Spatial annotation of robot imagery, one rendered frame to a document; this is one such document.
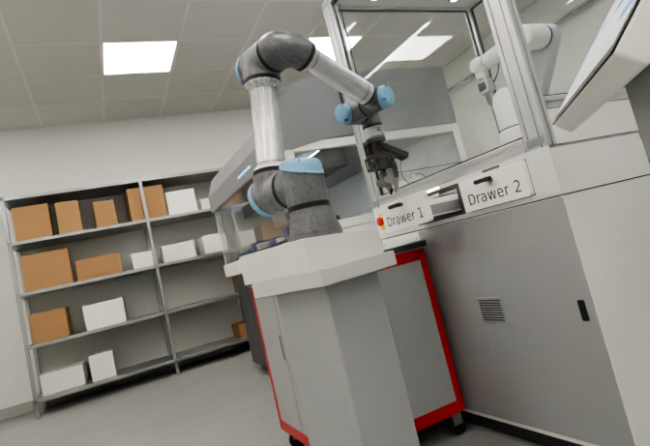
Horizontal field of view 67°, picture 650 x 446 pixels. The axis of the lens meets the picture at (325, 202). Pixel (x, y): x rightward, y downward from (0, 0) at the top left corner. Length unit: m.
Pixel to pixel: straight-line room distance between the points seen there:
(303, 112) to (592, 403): 1.85
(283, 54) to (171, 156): 4.54
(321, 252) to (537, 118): 0.75
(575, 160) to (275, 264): 0.92
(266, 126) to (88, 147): 4.56
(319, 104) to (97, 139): 3.65
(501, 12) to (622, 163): 0.60
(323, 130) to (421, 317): 1.20
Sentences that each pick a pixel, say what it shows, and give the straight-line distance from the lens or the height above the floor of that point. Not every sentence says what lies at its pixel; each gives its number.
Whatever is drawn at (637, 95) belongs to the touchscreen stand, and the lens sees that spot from 1.07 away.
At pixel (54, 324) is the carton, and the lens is 5.25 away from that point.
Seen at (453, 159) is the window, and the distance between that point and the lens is 1.84.
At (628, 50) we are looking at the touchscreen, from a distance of 0.78.
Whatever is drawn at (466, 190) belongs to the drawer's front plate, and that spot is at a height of 0.89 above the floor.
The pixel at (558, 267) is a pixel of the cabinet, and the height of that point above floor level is 0.60.
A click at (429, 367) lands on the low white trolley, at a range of 1.99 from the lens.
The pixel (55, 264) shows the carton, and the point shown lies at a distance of 5.27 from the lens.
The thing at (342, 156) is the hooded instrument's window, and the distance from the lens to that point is 2.71.
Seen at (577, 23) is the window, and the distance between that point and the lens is 1.87.
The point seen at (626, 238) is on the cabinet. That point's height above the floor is 0.63.
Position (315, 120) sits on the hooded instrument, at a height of 1.51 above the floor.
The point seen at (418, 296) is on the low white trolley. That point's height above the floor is 0.55.
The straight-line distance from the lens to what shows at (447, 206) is 1.78.
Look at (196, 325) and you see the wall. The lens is 5.74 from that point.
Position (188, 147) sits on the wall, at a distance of 6.00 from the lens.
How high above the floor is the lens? 0.79
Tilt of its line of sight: 6 degrees up
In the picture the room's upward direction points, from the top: 14 degrees counter-clockwise
